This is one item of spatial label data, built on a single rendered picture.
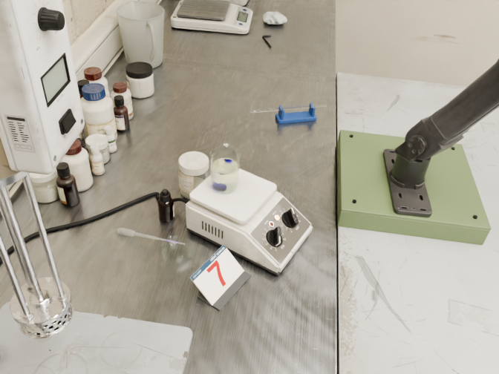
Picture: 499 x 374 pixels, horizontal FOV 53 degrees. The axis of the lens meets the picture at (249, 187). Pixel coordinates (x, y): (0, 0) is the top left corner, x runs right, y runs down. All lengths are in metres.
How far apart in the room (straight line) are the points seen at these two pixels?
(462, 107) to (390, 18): 1.47
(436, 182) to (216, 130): 0.51
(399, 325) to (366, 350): 0.08
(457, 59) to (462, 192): 1.44
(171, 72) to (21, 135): 1.06
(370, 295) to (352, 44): 1.63
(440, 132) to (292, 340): 0.43
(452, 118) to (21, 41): 0.70
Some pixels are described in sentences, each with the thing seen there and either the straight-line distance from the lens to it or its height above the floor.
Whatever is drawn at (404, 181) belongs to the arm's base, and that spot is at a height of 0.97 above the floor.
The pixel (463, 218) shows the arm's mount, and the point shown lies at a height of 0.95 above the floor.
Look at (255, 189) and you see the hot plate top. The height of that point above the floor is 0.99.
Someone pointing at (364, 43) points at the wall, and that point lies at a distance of 2.36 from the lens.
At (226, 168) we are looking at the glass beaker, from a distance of 0.84.
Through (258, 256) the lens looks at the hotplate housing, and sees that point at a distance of 0.86.
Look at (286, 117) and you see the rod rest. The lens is 1.25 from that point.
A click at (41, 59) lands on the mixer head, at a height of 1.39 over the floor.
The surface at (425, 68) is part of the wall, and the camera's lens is 2.45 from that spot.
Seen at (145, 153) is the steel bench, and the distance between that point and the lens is 1.13.
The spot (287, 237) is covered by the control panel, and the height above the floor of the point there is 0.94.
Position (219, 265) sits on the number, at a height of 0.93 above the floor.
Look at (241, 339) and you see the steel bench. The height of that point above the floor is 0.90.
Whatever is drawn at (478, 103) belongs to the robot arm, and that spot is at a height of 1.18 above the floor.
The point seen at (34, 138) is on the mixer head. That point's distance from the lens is 0.42.
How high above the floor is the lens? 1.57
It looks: 40 degrees down
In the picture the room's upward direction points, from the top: 4 degrees clockwise
